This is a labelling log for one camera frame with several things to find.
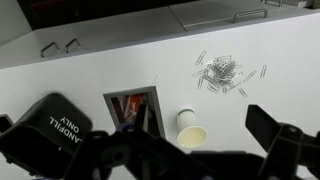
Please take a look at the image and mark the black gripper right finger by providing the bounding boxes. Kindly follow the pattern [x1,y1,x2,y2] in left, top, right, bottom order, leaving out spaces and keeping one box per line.
[245,104,320,180]

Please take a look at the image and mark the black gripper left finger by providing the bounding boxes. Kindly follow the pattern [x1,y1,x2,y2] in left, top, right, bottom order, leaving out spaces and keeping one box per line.
[63,103,214,180]

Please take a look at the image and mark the white cabinet door with handle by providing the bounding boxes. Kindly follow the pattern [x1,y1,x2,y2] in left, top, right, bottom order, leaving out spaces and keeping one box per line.
[169,0,319,32]

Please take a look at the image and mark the grey framed counter waste slot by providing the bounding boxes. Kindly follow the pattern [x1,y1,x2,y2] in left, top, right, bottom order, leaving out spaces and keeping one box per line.
[103,86,166,138]

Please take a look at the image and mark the white paper cup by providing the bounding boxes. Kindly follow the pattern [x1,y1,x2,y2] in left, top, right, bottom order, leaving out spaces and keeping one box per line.
[176,108,207,148]

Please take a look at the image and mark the black landfill trash bin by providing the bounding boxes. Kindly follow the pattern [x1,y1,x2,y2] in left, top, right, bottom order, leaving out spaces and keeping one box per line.
[0,93,93,179]

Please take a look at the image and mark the pile of metal paper clips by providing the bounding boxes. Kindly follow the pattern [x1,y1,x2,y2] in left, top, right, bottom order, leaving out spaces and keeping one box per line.
[192,50,267,98]

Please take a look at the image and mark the grey cabinet door two handles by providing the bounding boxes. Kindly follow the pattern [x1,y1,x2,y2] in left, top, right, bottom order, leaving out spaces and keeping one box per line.
[0,7,185,69]

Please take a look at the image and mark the silver cabinet handle far right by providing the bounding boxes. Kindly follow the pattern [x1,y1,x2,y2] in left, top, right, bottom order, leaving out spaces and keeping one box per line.
[260,0,283,7]

